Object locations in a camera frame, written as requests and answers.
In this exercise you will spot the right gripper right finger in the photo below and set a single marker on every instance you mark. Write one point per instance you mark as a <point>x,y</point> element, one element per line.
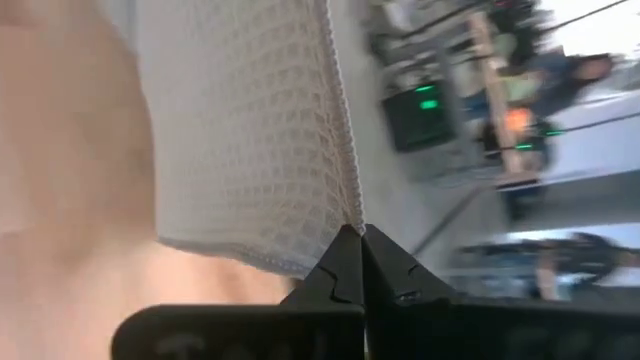
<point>395,280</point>

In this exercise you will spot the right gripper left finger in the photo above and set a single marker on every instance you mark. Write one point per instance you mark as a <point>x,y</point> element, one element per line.
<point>340,275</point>

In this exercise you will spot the grey waffle microfiber towel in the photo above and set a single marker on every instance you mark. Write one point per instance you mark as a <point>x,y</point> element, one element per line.
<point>250,125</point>

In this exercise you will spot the black box green lights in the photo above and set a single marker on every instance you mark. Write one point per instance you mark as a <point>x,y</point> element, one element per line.
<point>415,130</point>

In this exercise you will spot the small orange object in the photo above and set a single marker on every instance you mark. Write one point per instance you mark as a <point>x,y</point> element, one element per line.
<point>517,120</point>

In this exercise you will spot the light wooden table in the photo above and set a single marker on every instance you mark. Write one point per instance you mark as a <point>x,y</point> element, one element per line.
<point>495,90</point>

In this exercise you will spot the person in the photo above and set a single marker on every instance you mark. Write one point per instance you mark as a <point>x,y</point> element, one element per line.
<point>590,70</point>

